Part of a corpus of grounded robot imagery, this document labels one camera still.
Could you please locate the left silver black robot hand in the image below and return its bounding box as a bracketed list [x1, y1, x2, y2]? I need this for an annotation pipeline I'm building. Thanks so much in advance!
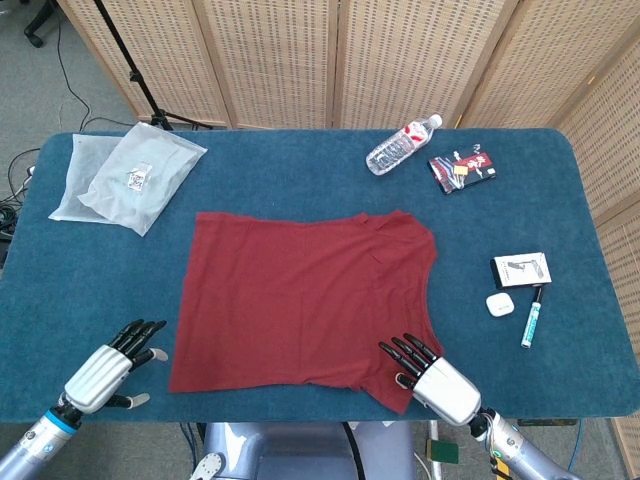
[63, 319, 169, 416]

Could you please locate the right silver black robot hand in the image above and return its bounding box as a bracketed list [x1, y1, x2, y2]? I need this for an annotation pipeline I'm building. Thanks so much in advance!
[378, 332, 483, 428]

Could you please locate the red t-shirt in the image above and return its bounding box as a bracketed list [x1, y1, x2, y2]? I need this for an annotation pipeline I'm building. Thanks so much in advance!
[168, 209, 446, 416]

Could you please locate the green card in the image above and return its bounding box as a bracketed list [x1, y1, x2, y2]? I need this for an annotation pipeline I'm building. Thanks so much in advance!
[424, 439, 460, 464]

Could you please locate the white table leg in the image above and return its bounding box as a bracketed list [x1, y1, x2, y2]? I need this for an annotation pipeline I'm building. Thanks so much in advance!
[428, 421, 444, 480]

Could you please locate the white earbuds case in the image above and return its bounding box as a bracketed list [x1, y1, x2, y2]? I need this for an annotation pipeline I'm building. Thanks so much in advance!
[484, 293, 515, 318]

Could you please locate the teal marker pen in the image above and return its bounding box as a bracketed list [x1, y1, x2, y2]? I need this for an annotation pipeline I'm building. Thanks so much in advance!
[520, 286, 545, 349]

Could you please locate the white and black box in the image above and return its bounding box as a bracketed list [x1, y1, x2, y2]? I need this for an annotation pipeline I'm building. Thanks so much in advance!
[492, 252, 554, 290]

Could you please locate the grey robot torso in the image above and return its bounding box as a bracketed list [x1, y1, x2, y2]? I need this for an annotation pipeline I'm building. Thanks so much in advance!
[189, 422, 416, 480]

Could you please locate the plain translucent plastic bag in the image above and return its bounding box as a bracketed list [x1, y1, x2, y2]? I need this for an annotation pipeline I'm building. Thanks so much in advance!
[48, 133, 126, 224]

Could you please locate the labelled translucent plastic bag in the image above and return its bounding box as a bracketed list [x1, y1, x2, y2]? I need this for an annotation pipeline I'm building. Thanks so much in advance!
[77, 122, 209, 237]

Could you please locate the dark red snack packet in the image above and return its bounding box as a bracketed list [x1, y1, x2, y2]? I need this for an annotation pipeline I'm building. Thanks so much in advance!
[427, 143, 500, 196]

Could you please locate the clear plastic water bottle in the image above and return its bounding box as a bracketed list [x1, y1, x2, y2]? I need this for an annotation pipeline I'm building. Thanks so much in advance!
[365, 113, 444, 176]

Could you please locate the blue table cloth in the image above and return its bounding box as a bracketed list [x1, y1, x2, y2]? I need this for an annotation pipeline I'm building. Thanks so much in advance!
[0, 128, 632, 425]

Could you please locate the black tripod stand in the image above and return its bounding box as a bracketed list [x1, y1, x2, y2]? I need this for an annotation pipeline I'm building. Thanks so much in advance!
[92, 0, 214, 132]

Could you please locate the black office chair base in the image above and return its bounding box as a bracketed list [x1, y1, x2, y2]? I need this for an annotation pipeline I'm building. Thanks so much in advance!
[23, 0, 60, 49]

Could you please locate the rattan folding screen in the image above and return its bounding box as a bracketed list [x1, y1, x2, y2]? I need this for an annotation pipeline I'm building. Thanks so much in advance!
[57, 0, 640, 471]

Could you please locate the blue cable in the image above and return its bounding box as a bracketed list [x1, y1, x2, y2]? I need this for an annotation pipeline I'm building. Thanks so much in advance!
[569, 419, 586, 461]

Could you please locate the black cable bundle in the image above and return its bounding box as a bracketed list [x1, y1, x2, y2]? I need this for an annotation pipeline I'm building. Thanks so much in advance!
[0, 147, 41, 246]

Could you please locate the long black floor cable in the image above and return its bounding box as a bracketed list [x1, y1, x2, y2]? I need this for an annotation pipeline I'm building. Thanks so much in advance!
[55, 19, 139, 132]

